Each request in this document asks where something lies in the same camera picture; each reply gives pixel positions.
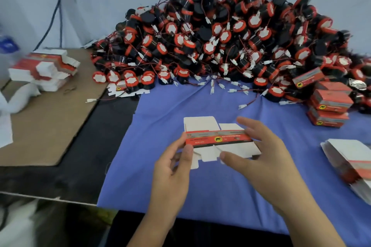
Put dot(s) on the pile of black red buzzers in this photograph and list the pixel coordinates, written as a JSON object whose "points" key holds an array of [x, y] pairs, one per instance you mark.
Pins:
{"points": [[232, 41]]}

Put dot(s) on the rubber band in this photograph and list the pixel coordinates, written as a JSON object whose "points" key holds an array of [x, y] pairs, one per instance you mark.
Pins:
{"points": [[69, 89]]}

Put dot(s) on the person's left forearm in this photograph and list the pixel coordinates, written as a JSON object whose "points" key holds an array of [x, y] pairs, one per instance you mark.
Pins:
{"points": [[153, 232]]}

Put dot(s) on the blue plastic object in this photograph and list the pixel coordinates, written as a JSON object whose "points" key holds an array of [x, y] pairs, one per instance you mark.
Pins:
{"points": [[7, 44]]}

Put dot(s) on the orange white paper box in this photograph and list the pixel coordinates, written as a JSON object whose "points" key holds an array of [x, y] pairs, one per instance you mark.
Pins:
{"points": [[331, 100], [214, 137], [307, 78], [327, 118], [336, 86]]}

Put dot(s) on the blue cloth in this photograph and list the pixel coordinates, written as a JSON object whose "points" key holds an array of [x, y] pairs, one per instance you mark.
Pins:
{"points": [[150, 139]]}

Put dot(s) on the stack of paper boxes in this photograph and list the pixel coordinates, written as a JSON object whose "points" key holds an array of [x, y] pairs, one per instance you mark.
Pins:
{"points": [[43, 70], [351, 163]]}

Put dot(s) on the person's right hand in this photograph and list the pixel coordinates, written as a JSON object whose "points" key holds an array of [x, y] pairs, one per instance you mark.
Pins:
{"points": [[272, 171]]}

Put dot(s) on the white plastic bag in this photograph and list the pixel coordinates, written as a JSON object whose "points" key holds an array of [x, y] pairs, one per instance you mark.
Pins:
{"points": [[11, 111]]}

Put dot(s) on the brown cardboard sheet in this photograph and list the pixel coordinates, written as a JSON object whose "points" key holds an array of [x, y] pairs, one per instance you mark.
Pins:
{"points": [[52, 128]]}

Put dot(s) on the person's left hand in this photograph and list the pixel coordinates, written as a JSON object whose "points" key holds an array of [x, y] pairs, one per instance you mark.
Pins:
{"points": [[171, 186]]}

